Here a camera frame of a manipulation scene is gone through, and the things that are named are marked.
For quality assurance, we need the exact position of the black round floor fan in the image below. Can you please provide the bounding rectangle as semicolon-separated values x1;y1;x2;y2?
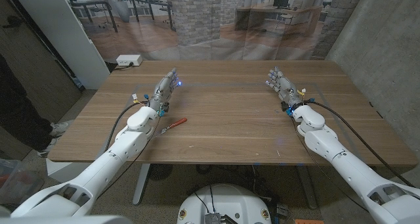
148;164;174;181

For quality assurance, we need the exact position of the white table leg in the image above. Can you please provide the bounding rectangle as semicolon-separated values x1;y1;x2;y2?
132;163;152;206

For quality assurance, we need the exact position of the white leaning board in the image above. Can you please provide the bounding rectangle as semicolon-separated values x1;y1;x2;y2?
9;0;111;90

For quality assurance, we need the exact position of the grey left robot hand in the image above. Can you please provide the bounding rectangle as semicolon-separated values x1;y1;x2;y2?
149;68;182;115

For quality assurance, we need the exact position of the black door handle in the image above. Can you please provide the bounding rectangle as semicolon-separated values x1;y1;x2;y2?
2;15;24;30

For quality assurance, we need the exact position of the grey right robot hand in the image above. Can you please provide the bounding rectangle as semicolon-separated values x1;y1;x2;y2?
265;66;305;112

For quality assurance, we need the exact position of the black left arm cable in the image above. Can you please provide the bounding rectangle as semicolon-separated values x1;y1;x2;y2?
104;101;151;152

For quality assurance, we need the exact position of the clear plastic bin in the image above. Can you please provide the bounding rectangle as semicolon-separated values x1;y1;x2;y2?
0;158;45;212

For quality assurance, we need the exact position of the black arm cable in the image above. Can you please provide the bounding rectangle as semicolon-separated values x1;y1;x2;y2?
104;101;151;152
304;99;416;189

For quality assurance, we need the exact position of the person in dark trousers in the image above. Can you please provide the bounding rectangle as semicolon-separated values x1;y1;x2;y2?
0;53;70;158

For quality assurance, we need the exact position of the white power strip box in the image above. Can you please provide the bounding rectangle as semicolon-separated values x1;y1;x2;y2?
115;54;144;67

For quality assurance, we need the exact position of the printed office backdrop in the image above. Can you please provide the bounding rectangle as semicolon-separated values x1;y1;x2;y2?
60;0;367;61

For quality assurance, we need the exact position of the knife with red handle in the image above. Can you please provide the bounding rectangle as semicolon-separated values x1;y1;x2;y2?
154;118;188;136

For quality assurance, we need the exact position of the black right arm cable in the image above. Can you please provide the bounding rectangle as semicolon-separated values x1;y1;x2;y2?
304;99;416;189

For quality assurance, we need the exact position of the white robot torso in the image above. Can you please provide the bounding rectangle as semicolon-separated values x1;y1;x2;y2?
177;183;272;224

